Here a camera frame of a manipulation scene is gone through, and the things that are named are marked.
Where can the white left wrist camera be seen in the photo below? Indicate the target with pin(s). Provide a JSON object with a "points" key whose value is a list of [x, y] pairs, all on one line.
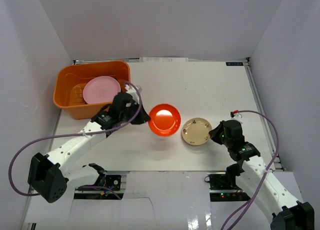
{"points": [[132, 91]]}

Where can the orange round plate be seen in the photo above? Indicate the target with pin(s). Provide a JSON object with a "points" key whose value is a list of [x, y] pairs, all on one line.
{"points": [[165, 120]]}

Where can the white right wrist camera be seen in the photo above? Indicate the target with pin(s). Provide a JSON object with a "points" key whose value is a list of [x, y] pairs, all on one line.
{"points": [[235, 115]]}

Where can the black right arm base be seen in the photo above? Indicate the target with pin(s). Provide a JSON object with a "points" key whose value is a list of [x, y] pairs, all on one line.
{"points": [[220, 189]]}

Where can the pink round plate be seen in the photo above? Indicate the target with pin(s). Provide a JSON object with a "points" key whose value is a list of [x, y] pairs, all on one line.
{"points": [[101, 89]]}

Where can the orange plastic bin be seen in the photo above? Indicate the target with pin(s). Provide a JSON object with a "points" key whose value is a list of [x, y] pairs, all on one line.
{"points": [[71, 80]]}

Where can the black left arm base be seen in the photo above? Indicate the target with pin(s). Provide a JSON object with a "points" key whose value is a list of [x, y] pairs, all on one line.
{"points": [[110, 181]]}

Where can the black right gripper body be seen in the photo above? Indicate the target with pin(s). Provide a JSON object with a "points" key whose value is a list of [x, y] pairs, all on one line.
{"points": [[227, 142]]}

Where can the small blue label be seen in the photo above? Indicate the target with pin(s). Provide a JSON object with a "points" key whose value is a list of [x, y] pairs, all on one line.
{"points": [[234, 64]]}

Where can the beige floral small plate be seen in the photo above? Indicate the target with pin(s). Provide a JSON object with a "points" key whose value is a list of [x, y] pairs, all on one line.
{"points": [[195, 131]]}

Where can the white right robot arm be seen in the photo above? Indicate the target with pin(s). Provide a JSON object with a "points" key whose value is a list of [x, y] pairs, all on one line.
{"points": [[249, 172]]}

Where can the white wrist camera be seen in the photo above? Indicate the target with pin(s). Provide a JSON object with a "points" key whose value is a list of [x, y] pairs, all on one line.
{"points": [[132, 91], [235, 115]]}

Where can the white paper sheet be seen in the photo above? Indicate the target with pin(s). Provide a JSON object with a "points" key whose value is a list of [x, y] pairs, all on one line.
{"points": [[163, 59]]}

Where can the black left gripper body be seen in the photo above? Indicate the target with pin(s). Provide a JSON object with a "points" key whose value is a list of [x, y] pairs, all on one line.
{"points": [[136, 113]]}

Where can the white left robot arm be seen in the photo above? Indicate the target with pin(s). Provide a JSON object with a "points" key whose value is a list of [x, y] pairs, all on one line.
{"points": [[48, 173]]}

